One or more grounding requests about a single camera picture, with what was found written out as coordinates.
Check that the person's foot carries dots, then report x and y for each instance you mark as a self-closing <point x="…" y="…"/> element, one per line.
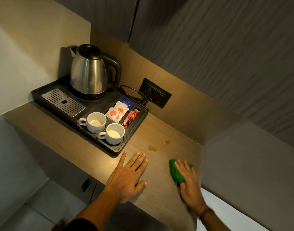
<point x="58" y="226"/>

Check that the black plastic tray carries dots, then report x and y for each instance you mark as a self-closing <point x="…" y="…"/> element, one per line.
<point x="94" y="108"/>

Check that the person's left thumb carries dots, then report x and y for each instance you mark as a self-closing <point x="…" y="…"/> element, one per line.
<point x="140" y="186"/>

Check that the person's left hand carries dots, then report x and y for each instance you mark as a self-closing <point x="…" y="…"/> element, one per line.
<point x="123" y="180"/>

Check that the black kettle base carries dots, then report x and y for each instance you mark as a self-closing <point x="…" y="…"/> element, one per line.
<point x="77" y="93"/>

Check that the white tea sachet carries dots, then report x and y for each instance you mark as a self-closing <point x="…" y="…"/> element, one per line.
<point x="121" y="107"/>
<point x="114" y="115"/>

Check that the dark shirt sleeve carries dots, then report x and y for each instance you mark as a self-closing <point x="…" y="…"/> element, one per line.
<point x="82" y="225"/>

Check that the wide grey overhead cabinet door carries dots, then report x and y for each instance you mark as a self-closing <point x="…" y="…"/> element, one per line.
<point x="221" y="45"/>

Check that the person's right fingers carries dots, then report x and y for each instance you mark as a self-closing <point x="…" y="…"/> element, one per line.
<point x="186" y="171"/>

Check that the red sachet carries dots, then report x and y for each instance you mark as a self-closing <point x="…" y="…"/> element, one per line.
<point x="127" y="120"/>
<point x="135" y="114"/>

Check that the stainless steel electric kettle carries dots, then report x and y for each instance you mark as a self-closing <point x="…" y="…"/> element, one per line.
<point x="89" y="72"/>

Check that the black wall socket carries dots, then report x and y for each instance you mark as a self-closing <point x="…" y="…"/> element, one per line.
<point x="161" y="96"/>

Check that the perforated metal drip grate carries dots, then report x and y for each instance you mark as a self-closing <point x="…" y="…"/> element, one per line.
<point x="63" y="102"/>

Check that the black power plug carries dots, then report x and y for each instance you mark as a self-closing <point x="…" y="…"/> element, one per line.
<point x="148" y="92"/>

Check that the person's left little finger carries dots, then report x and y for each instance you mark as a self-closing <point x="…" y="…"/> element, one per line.
<point x="122" y="159"/>

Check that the person's right forearm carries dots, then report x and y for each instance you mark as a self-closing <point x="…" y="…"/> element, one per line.
<point x="215" y="223"/>

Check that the green cleaning cloth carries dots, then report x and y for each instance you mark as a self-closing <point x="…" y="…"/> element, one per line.
<point x="174" y="168"/>

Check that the narrow grey overhead cabinet door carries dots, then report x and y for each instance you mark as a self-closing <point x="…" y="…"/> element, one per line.
<point x="106" y="14"/>

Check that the person's left forearm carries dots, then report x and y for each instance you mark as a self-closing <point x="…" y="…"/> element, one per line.
<point x="99" y="210"/>

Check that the white ceramic cup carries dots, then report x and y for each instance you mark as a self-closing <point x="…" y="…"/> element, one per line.
<point x="113" y="139"/>
<point x="96" y="127"/>

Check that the person's right hand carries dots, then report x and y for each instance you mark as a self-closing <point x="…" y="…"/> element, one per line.
<point x="191" y="190"/>

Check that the grey lower cabinet door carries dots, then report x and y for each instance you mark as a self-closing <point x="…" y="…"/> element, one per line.
<point x="70" y="175"/>

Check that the blue sachet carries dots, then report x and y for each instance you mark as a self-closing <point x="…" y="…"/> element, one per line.
<point x="126" y="102"/>

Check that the person's left middle finger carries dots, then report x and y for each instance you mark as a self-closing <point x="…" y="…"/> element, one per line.
<point x="139" y="162"/>

